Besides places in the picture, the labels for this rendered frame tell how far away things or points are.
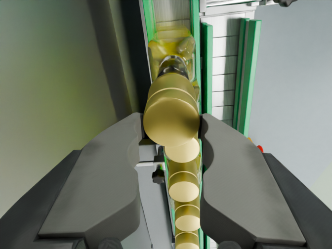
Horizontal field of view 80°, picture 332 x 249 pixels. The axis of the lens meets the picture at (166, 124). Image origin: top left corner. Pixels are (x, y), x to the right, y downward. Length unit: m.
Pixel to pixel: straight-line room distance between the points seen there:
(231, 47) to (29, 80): 0.36
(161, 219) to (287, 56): 0.64
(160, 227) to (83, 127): 0.60
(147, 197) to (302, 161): 0.56
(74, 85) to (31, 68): 0.07
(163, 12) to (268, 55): 0.32
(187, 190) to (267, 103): 0.50
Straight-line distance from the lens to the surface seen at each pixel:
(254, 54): 0.38
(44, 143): 0.21
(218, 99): 0.48
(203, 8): 0.35
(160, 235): 0.86
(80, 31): 0.31
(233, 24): 0.45
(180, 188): 0.23
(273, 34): 0.62
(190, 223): 0.27
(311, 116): 0.77
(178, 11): 0.43
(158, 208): 0.73
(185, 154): 0.19
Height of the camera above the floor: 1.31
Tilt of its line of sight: 59 degrees down
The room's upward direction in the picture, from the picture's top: 176 degrees counter-clockwise
